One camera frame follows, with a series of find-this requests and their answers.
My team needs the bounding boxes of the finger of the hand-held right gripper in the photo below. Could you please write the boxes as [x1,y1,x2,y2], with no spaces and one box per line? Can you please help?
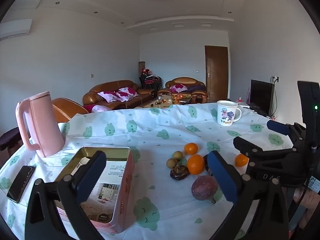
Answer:
[233,136,293,163]
[266,120,306,143]

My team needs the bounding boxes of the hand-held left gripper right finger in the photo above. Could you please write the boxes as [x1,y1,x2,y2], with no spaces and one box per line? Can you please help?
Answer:
[207,151,297,240]

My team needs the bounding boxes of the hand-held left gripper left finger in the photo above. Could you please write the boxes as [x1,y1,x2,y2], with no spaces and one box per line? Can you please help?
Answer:
[24,151,107,240]

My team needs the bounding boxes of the medium orange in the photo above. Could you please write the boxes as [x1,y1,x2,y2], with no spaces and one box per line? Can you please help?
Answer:
[234,153,249,167]

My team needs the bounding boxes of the purple passion fruit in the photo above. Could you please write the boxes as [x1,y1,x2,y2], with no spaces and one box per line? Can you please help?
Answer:
[191,175,219,204]

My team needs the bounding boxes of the large orange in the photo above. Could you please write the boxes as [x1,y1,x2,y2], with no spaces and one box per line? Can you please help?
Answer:
[187,154,205,175]

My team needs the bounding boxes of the pink tin box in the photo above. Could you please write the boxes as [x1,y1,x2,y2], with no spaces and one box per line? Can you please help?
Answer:
[54,146,137,233]

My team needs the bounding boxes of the dark dried mangosteen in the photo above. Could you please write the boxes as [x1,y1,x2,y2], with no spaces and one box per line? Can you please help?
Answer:
[170,164,190,180]

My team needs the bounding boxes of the person's right hand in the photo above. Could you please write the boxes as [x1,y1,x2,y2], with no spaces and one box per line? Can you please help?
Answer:
[294,187,320,230]

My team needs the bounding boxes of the printed paper leaflet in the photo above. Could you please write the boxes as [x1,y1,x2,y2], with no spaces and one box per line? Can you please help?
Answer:
[82,159,128,223]

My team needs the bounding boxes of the black television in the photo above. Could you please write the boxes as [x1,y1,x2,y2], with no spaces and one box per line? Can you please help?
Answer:
[250,79,275,117]

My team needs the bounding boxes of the white cartoon mug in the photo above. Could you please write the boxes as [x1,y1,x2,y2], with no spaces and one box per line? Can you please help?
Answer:
[216,100,242,126]

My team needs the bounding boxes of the small orange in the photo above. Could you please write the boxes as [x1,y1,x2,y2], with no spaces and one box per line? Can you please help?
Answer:
[184,142,199,155]

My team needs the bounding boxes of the pink electric kettle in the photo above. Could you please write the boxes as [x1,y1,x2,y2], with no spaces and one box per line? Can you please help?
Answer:
[15,91,66,158]

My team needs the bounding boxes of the pale pink cushion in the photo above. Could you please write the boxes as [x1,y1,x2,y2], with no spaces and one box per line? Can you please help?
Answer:
[91,105,112,113]

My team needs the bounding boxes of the black smartphone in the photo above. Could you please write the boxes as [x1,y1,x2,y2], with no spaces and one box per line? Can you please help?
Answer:
[6,165,36,203]

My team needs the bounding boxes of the brown leather chair back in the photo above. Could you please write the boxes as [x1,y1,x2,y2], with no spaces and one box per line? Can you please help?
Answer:
[51,97,89,123]

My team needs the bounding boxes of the purple blanket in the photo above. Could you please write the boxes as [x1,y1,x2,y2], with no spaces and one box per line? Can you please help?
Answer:
[186,84,207,95]

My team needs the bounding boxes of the brown wooden door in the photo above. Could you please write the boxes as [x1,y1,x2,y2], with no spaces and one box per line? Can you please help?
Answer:
[204,45,229,103]

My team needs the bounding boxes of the orange fruit pile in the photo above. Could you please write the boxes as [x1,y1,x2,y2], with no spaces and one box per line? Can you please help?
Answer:
[172,94,190,103]

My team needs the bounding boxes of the small pink flowered pillow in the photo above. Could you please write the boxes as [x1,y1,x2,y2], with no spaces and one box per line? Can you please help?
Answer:
[170,84,188,93]

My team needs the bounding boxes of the brown leather armchair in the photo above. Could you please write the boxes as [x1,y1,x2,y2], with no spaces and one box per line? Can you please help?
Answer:
[157,77,208,104]

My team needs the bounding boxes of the dark wooden stool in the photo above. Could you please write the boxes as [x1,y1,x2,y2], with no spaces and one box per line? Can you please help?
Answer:
[0,127,30,155]

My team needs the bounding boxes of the wooden coffee table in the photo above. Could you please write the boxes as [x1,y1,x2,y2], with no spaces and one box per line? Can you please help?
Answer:
[135,94,198,109]

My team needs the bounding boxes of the brown leather sofa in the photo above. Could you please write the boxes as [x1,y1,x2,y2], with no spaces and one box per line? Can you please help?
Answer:
[82,80,158,109]

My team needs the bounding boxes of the stacked dark chairs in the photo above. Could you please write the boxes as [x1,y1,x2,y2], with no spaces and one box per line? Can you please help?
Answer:
[139,74,163,90]

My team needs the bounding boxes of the white air conditioner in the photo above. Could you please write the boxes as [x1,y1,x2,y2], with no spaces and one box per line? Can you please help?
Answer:
[0,19,33,42]

